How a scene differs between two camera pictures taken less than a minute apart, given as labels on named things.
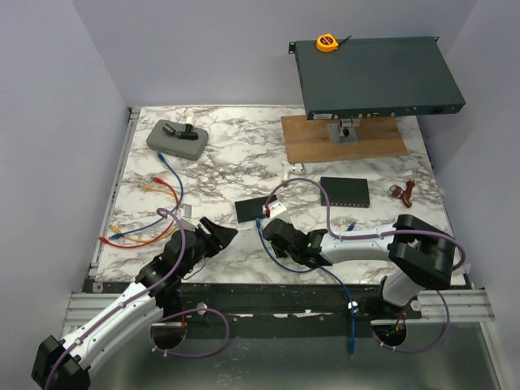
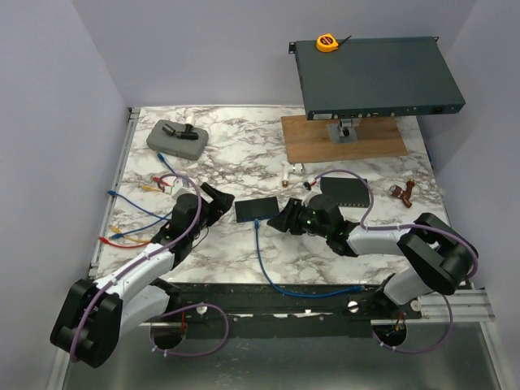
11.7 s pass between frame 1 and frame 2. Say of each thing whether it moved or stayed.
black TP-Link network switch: stayed
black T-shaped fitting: stayed
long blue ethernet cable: moved
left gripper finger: moved
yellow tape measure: stayed
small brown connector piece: stayed
